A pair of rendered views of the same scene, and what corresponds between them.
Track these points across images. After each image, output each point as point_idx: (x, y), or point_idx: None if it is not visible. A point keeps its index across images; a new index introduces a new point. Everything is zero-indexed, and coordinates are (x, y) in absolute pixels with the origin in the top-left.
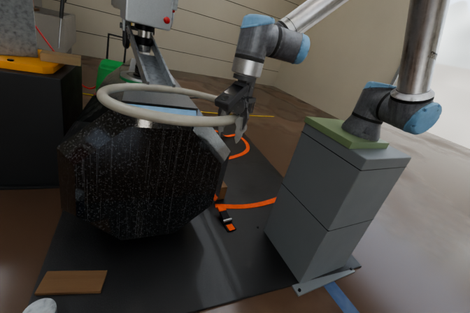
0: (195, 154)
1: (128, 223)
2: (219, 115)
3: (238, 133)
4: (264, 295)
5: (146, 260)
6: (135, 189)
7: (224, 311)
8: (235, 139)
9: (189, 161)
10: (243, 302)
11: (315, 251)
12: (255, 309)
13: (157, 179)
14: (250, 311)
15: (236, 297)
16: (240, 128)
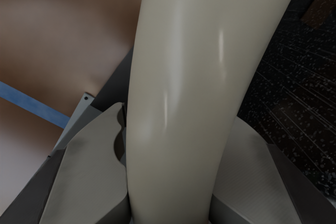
0: (280, 139)
1: (287, 20)
2: (289, 175)
3: (97, 123)
4: (112, 72)
5: None
6: (321, 33)
7: (134, 33)
8: (115, 103)
9: (280, 122)
10: (124, 53)
11: (68, 132)
12: (111, 54)
13: (305, 65)
14: (114, 49)
15: (132, 51)
16: (78, 151)
